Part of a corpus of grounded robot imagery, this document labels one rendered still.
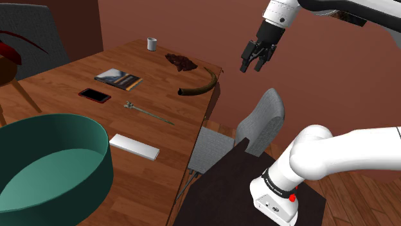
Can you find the wooden stool with red seat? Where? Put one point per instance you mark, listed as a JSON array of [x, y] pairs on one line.
[[9, 69]]

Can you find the small grey cup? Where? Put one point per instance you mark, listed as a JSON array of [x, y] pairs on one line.
[[152, 43]]

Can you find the thin green metal tool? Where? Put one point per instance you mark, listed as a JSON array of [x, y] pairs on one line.
[[147, 112]]

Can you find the grey upholstered chair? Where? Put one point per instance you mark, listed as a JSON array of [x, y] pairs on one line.
[[250, 131]]

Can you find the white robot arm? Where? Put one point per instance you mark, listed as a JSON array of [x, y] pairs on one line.
[[332, 153]]

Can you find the white flat box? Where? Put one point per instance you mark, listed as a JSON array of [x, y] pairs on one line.
[[134, 146]]

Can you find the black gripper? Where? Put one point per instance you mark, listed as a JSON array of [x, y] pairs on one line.
[[270, 33]]

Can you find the book with dark cover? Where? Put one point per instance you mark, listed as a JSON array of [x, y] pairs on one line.
[[118, 79]]

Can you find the red-edged black phone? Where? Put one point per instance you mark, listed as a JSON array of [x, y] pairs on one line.
[[94, 95]]

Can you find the large green bowl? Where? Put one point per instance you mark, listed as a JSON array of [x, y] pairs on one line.
[[47, 169]]

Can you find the dark grey chair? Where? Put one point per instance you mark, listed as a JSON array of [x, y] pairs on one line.
[[31, 40]]

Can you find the dark robot stand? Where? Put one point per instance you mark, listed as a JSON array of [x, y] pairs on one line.
[[225, 184]]

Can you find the curved brown horn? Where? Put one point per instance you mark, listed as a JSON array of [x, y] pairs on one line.
[[200, 89]]

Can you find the wooden table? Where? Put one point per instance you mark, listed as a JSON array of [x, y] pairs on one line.
[[163, 125]]

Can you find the dark brown crumpled lump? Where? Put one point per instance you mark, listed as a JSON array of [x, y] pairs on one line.
[[181, 62]]

